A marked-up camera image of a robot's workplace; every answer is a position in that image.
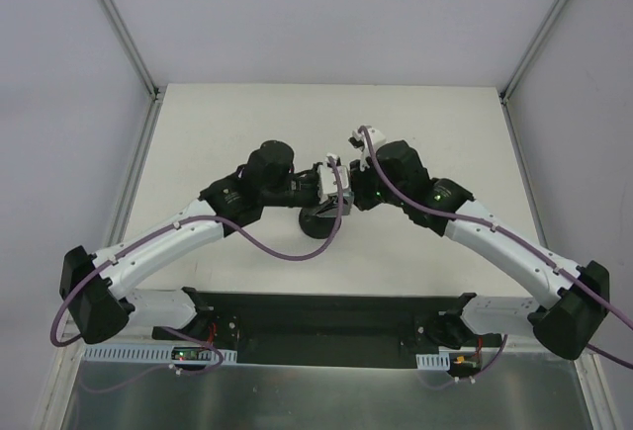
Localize black phone stand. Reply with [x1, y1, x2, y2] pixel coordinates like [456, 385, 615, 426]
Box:
[299, 207, 341, 239]

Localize black smartphone clear case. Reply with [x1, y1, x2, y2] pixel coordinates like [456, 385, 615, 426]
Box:
[342, 190, 354, 215]

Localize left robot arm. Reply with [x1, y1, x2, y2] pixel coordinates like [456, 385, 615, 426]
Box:
[60, 140, 352, 344]

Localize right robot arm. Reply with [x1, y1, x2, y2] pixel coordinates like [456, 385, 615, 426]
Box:
[349, 131, 610, 360]

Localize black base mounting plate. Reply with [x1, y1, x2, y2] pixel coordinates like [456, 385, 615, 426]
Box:
[147, 290, 505, 367]

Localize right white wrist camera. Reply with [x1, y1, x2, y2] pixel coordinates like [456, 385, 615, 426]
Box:
[348, 126, 387, 171]

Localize right white cable duct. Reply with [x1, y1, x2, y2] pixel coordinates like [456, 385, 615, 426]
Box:
[415, 351, 451, 372]

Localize white cable duct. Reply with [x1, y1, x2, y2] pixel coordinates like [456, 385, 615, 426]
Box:
[415, 351, 451, 372]
[83, 344, 219, 366]

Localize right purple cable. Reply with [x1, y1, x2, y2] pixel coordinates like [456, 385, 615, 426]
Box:
[358, 125, 633, 370]

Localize left white cable duct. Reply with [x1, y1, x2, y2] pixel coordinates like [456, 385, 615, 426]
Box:
[83, 344, 219, 366]

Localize right aluminium frame post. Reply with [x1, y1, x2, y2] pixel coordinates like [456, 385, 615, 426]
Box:
[499, 0, 572, 105]

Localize aluminium frame post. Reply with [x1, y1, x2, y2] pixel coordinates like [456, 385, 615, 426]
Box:
[499, 0, 572, 105]
[97, 0, 160, 100]

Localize left aluminium frame post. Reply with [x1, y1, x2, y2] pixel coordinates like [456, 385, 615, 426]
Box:
[97, 0, 160, 100]

